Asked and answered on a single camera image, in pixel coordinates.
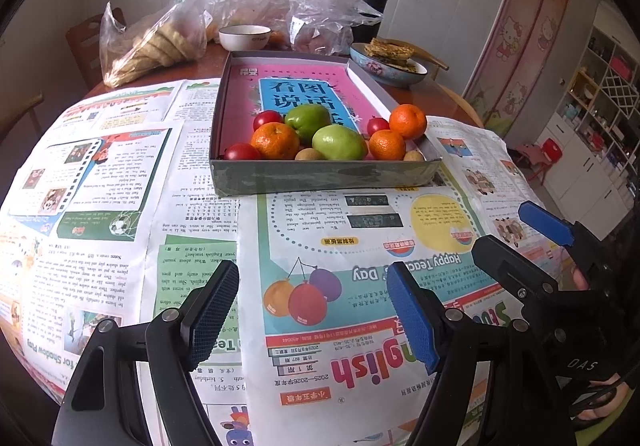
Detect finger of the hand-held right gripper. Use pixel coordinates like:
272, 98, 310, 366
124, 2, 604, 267
471, 235, 561, 307
517, 201, 607, 273

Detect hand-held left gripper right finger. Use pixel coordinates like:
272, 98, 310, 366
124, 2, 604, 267
386, 262, 571, 446

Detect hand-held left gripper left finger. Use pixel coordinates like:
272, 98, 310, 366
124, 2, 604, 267
52, 260, 240, 446

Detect grey cardboard box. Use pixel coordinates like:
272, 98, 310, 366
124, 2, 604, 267
209, 50, 443, 197

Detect large mandarin orange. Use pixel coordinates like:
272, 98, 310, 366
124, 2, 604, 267
251, 122, 301, 161

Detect light green apple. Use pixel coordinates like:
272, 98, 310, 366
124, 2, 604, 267
311, 124, 368, 161

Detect dark green apple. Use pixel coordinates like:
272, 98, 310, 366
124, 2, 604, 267
284, 104, 331, 139

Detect person's right hand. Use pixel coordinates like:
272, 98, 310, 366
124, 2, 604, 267
554, 269, 636, 430

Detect pink plastic stool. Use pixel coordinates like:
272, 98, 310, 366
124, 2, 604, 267
515, 143, 544, 167

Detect newspaper with balloon print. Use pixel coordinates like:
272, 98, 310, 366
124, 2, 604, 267
237, 186, 506, 446

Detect white shelf cabinet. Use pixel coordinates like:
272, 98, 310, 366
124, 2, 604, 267
542, 3, 640, 237

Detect newspaper with purple cartoon figures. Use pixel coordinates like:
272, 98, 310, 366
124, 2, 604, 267
0, 126, 251, 446

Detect wooden chair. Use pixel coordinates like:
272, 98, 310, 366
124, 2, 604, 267
440, 86, 486, 127
425, 48, 449, 72
65, 8, 126, 86
0, 93, 44, 143

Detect newspaper with film strip picture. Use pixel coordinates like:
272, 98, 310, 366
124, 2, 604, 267
7, 128, 183, 241

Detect pink cartoon cat door curtain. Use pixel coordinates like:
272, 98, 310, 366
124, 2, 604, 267
462, 0, 572, 137

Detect blue floral bowl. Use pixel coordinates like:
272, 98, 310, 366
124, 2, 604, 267
349, 42, 429, 89

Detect open textbook at left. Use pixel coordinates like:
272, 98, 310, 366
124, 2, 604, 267
65, 78, 223, 127

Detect stack of fried pancakes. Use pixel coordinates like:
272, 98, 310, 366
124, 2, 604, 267
364, 38, 417, 72

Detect pink and blue book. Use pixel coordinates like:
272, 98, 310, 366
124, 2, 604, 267
232, 63, 391, 137

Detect plastic bag of bread rings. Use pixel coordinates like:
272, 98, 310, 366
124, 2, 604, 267
99, 0, 211, 87

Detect white bowl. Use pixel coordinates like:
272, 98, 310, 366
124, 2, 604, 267
218, 24, 272, 51

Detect black thermos bottle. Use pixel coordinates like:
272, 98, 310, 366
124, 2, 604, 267
354, 0, 391, 44

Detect clear plastic bag of food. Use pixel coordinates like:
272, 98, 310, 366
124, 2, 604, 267
287, 0, 381, 55

